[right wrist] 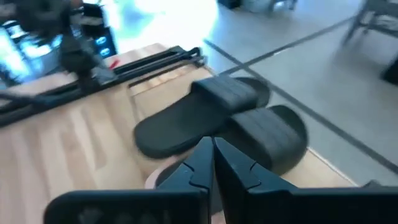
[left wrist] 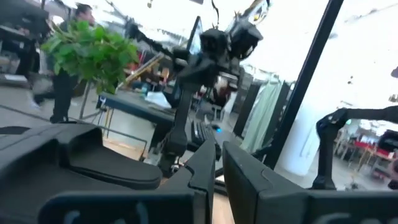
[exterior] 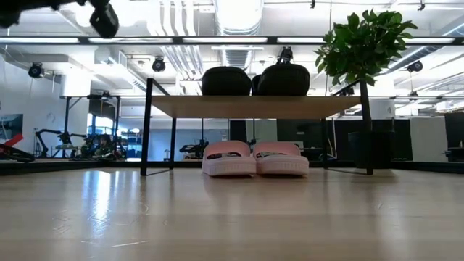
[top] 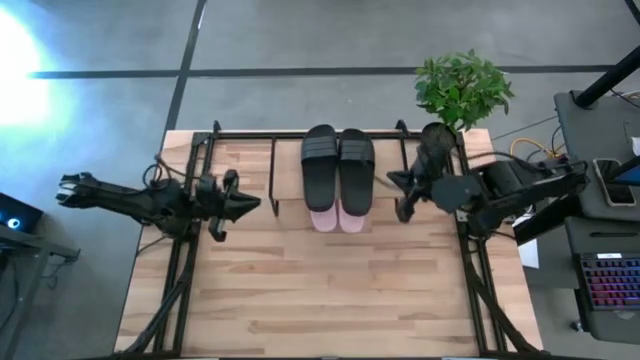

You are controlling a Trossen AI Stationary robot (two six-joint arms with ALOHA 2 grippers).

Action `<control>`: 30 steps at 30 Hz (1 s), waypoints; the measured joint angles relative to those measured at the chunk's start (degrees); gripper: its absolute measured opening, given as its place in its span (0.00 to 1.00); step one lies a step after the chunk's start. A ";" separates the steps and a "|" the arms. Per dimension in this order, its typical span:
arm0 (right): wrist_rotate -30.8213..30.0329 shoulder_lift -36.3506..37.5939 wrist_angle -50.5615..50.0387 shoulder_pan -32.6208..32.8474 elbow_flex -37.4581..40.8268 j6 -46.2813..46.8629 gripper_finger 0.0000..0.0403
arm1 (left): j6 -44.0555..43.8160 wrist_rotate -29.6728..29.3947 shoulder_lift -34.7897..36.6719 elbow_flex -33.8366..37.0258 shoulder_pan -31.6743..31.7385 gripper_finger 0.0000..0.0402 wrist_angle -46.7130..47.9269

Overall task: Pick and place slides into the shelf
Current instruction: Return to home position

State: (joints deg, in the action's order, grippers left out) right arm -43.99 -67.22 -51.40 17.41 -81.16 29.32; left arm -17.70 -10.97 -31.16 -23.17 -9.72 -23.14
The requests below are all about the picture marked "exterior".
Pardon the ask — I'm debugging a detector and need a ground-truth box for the black overhead frame bar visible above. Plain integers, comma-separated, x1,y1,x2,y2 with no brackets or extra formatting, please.
0,35,464,46

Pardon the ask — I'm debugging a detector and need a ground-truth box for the black metal stand frame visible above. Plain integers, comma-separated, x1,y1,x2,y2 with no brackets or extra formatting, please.
62,93,123,160

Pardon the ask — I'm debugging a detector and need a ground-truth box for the pink foam slide sandal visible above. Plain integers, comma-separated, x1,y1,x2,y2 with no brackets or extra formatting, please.
202,140,257,178
252,141,310,177

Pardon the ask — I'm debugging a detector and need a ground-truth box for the wooden shelf with black frame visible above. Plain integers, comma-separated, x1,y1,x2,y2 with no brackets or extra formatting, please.
140,77,374,177

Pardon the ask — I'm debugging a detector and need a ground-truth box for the black office partition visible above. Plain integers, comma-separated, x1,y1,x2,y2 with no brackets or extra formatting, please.
333,118,414,162

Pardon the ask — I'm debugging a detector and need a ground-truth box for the black foam slide sandal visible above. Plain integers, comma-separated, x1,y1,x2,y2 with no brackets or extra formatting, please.
251,62,312,97
201,66,253,96

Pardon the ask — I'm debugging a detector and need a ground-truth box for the green leafy plant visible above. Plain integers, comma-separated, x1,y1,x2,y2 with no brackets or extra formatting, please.
314,9,419,87

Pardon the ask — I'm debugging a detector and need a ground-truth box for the silver ventilation duct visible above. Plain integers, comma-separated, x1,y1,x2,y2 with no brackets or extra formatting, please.
215,0,265,70

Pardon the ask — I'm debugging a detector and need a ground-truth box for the black computer monitor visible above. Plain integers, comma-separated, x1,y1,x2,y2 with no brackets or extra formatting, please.
276,118,321,143
444,112,464,143

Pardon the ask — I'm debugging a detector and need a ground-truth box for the blue wall poster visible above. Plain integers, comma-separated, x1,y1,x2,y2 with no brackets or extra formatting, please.
0,113,24,141

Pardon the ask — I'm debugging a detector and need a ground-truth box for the red and black machine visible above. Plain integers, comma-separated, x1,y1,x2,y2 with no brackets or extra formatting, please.
0,133,36,163

